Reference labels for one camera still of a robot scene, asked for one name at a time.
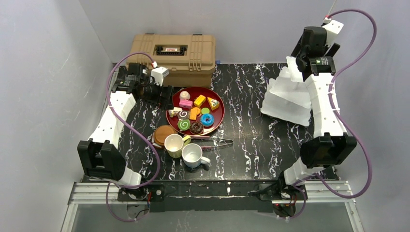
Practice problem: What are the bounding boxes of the white toy cake slice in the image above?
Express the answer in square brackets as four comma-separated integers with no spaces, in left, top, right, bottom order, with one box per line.
[168,107,183,117]

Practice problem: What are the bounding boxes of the white tiered cake stand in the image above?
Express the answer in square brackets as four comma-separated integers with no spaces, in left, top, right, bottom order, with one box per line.
[261,56,311,127]

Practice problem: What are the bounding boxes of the yellow triangle cake slice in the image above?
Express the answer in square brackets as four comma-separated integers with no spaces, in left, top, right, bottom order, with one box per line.
[207,97,220,111]

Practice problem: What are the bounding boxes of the blue toy donut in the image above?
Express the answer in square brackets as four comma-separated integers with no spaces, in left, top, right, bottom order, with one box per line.
[201,114,215,127]

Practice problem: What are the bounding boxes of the red round tray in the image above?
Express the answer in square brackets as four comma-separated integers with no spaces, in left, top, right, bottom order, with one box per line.
[165,87,225,136]

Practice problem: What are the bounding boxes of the white round toy mochi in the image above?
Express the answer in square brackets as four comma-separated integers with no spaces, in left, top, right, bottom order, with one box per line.
[179,91,190,100]

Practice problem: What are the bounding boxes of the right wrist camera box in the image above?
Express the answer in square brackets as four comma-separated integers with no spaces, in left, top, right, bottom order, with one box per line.
[321,15,344,46]

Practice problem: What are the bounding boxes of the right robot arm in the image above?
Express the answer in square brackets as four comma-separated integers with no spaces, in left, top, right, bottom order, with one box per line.
[283,26,357,186]

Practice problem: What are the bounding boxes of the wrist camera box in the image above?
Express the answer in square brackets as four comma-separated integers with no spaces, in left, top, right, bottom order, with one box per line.
[150,61,169,86]
[321,15,344,46]

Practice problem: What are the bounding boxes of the tan plastic toolbox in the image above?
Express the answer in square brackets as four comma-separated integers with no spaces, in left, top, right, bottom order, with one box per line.
[130,33,216,88]

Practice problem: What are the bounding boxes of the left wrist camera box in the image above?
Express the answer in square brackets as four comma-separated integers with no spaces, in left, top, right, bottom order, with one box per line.
[150,61,169,86]

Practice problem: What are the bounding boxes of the green swirl roll cake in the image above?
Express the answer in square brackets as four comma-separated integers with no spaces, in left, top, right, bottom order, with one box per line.
[177,119,191,131]

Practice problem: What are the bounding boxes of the green toy macaron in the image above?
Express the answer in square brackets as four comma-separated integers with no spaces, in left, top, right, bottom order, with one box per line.
[201,107,210,115]

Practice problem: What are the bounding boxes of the wooden coaster stack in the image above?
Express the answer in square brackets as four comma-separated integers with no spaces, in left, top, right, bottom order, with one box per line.
[151,125,176,149]

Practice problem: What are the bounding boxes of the white grey mug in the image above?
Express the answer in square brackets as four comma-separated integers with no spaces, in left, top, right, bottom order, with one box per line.
[182,144,211,168]

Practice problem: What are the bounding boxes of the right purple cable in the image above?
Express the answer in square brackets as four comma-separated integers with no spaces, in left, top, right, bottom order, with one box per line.
[288,9,377,219]

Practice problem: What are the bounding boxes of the pink toy cake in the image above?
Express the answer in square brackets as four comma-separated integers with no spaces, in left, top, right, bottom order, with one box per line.
[178,99,193,109]

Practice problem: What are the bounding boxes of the brown swirl roll cake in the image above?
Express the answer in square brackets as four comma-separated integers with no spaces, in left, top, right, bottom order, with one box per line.
[177,110,190,120]

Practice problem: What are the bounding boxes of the yellow toy cake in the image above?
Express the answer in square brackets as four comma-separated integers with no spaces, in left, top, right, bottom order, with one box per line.
[193,95,206,108]

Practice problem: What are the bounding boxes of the orange toy cake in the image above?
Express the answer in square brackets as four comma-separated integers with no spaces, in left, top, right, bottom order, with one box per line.
[189,107,201,121]

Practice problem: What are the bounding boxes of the yellow green mug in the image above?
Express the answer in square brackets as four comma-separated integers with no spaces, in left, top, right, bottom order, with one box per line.
[164,134,191,159]

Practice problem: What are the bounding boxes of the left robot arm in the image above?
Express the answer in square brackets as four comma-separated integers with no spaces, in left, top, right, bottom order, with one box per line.
[77,63,174,189]

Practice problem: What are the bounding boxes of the pink handled metal tongs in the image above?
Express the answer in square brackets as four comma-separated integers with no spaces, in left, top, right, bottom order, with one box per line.
[191,136,234,150]

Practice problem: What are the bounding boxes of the chocolate toy donut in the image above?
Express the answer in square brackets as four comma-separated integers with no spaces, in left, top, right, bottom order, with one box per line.
[190,121,204,135]

